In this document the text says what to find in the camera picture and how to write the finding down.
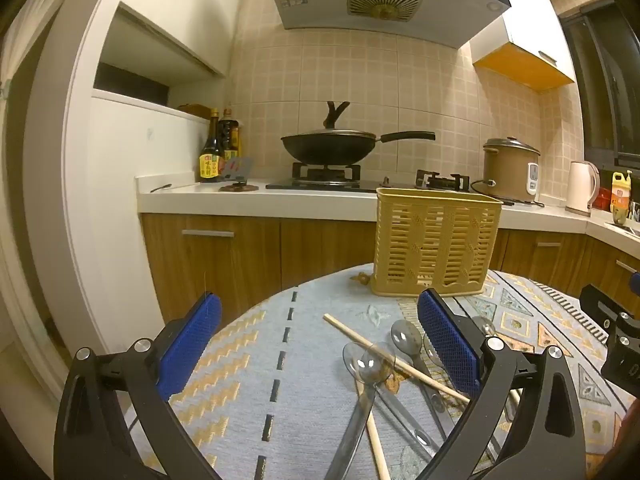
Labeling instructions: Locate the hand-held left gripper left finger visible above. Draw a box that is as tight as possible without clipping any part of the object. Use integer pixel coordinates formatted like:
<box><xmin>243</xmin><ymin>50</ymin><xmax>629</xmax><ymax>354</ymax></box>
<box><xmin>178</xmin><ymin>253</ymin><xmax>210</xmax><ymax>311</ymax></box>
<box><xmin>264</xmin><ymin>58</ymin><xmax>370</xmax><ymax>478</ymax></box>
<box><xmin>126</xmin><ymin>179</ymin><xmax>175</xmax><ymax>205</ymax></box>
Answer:
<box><xmin>52</xmin><ymin>290</ymin><xmax>223</xmax><ymax>480</ymax></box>

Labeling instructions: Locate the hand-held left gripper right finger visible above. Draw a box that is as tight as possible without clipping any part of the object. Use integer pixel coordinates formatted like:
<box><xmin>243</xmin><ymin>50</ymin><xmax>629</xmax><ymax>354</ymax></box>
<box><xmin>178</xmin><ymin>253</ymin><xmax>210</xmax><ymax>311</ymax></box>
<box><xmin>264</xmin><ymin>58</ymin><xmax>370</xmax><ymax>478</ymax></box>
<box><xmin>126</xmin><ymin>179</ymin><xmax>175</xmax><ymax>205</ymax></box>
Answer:
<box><xmin>416</xmin><ymin>287</ymin><xmax>587</xmax><ymax>480</ymax></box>

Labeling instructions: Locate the smoky grey plastic spoon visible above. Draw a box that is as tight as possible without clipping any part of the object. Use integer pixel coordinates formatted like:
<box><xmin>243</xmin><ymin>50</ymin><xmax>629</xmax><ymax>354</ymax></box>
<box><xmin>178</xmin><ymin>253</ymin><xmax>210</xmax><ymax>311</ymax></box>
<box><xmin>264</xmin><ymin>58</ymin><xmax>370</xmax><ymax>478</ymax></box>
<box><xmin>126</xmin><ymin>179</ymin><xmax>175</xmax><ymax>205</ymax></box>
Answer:
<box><xmin>391</xmin><ymin>320</ymin><xmax>448</xmax><ymax>441</ymax></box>

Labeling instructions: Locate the wooden chopstick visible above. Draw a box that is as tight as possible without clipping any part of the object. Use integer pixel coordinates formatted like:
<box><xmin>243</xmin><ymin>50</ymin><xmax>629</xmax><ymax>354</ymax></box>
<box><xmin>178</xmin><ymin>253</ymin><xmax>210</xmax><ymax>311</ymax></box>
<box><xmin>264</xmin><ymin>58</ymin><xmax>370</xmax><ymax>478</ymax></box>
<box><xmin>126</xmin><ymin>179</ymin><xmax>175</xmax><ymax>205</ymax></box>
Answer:
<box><xmin>356</xmin><ymin>382</ymin><xmax>392</xmax><ymax>480</ymax></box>
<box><xmin>323</xmin><ymin>313</ymin><xmax>472</xmax><ymax>405</ymax></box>

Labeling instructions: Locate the yellow plastic utensil basket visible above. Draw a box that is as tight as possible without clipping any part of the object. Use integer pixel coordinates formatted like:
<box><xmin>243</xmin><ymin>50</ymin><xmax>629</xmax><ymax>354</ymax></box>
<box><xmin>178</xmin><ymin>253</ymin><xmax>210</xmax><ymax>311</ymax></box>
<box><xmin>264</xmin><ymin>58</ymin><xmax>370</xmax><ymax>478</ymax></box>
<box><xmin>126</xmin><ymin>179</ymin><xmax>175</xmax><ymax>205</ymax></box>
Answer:
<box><xmin>371</xmin><ymin>187</ymin><xmax>504</xmax><ymax>297</ymax></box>

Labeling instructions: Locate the yellow cooking oil bottle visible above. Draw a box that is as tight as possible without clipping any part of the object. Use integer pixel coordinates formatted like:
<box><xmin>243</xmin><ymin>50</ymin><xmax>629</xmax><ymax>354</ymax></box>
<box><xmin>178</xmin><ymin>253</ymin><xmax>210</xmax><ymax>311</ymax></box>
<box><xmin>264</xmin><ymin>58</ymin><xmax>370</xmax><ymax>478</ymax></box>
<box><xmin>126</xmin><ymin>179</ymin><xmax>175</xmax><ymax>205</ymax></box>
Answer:
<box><xmin>610</xmin><ymin>170</ymin><xmax>634</xmax><ymax>224</ymax></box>

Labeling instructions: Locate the white electric kettle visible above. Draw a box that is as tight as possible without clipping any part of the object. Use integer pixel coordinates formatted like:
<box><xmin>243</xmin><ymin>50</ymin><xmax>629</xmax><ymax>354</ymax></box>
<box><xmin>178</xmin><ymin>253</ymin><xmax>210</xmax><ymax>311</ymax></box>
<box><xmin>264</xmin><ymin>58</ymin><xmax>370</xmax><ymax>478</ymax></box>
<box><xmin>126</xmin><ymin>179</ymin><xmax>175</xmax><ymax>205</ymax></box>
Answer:
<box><xmin>565</xmin><ymin>160</ymin><xmax>601</xmax><ymax>217</ymax></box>

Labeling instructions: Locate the patterned light blue tablecloth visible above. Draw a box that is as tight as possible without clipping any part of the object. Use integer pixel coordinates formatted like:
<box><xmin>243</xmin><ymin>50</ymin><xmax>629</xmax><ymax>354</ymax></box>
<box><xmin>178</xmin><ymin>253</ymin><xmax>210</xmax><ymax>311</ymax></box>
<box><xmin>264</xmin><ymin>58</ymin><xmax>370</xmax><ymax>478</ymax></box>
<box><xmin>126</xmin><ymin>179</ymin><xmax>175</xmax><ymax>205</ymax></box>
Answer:
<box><xmin>120</xmin><ymin>262</ymin><xmax>636</xmax><ymax>480</ymax></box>

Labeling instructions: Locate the brown rice cooker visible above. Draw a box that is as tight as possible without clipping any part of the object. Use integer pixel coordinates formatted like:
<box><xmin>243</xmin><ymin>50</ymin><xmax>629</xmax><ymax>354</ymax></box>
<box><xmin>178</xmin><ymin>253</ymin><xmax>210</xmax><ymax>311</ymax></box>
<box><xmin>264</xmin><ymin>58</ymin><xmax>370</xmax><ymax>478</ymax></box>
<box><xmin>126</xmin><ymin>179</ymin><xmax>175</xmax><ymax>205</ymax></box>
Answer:
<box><xmin>481</xmin><ymin>136</ymin><xmax>542</xmax><ymax>204</ymax></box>

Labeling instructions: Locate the small brown stand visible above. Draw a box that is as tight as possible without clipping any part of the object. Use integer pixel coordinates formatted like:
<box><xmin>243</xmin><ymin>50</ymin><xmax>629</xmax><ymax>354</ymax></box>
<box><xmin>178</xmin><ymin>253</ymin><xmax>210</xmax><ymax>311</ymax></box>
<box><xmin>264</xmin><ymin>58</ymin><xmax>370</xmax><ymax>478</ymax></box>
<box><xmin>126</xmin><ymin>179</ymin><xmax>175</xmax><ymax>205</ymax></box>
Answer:
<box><xmin>219</xmin><ymin>157</ymin><xmax>259</xmax><ymax>193</ymax></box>

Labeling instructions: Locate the dark soy sauce bottle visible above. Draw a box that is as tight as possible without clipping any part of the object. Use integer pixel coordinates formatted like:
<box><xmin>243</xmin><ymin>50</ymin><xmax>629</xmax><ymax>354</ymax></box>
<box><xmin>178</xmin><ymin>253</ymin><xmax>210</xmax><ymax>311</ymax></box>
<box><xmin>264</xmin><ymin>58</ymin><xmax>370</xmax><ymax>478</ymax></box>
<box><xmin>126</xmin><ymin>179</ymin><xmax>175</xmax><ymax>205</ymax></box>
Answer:
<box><xmin>199</xmin><ymin>108</ymin><xmax>223</xmax><ymax>183</ymax></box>

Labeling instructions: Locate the black gas stove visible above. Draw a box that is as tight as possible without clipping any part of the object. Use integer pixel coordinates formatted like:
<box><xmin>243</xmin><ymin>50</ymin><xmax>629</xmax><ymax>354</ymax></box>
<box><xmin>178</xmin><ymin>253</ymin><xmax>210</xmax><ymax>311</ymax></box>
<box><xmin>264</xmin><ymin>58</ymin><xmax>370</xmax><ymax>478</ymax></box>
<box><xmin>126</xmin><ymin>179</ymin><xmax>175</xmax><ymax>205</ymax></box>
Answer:
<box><xmin>265</xmin><ymin>162</ymin><xmax>472</xmax><ymax>194</ymax></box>

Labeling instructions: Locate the dark window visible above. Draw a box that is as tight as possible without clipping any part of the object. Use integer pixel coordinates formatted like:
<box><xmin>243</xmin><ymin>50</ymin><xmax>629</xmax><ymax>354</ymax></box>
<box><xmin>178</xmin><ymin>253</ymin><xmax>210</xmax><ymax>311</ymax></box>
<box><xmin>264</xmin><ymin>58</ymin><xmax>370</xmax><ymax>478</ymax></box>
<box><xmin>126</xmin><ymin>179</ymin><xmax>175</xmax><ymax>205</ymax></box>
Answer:
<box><xmin>559</xmin><ymin>0</ymin><xmax>640</xmax><ymax>171</ymax></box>

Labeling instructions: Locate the black wok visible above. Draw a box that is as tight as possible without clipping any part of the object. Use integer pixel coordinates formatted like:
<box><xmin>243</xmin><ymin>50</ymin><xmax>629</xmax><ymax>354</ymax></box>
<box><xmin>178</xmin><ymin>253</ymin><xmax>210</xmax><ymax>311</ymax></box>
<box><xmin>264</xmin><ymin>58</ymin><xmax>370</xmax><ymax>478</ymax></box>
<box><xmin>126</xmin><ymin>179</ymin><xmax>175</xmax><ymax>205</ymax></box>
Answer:
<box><xmin>280</xmin><ymin>130</ymin><xmax>437</xmax><ymax>167</ymax></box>

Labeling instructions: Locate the black power cable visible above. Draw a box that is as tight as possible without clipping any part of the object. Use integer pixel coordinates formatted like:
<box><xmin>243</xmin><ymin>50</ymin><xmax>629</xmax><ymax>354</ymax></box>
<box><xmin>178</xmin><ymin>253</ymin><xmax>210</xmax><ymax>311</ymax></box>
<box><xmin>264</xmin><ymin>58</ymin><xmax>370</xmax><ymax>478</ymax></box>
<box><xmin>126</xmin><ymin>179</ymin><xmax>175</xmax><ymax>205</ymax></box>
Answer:
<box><xmin>469</xmin><ymin>178</ymin><xmax>547</xmax><ymax>209</ymax></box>

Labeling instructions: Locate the white and yellow wall cabinet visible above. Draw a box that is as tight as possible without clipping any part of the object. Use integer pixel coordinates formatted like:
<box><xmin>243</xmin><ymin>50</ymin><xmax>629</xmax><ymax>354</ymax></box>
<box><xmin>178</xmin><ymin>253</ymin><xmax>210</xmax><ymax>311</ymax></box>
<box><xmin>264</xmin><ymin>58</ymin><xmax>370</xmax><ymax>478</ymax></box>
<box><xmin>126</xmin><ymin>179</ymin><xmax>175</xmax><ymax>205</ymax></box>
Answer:
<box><xmin>470</xmin><ymin>0</ymin><xmax>577</xmax><ymax>94</ymax></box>

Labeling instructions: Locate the black forked lid handle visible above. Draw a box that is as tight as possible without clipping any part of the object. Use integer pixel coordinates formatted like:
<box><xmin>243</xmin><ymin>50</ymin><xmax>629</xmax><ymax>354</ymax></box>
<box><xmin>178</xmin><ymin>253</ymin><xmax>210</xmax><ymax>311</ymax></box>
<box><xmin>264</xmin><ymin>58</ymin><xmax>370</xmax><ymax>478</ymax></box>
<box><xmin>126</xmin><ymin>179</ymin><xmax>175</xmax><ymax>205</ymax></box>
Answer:
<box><xmin>322</xmin><ymin>101</ymin><xmax>351</xmax><ymax>131</ymax></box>

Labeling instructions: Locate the white open wall cabinet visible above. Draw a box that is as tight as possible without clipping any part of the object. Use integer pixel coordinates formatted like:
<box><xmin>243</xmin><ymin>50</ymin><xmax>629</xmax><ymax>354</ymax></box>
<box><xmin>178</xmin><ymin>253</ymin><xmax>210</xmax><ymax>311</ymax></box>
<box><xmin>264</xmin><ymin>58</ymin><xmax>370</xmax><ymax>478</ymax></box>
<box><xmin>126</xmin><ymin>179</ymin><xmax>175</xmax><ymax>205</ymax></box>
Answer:
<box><xmin>94</xmin><ymin>1</ymin><xmax>232</xmax><ymax>109</ymax></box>

